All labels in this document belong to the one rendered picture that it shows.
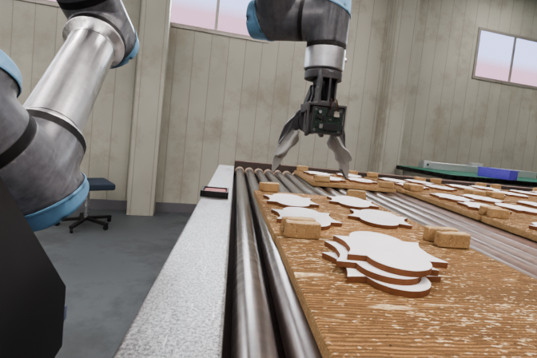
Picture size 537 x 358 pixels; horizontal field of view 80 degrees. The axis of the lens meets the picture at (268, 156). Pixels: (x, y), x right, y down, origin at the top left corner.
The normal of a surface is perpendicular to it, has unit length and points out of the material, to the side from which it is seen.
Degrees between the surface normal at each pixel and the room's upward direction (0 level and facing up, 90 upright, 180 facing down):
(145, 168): 90
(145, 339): 0
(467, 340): 0
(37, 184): 102
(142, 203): 90
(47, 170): 87
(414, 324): 0
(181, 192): 90
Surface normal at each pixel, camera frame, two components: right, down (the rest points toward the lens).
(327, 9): -0.25, 0.04
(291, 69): 0.23, 0.08
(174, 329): 0.11, -0.99
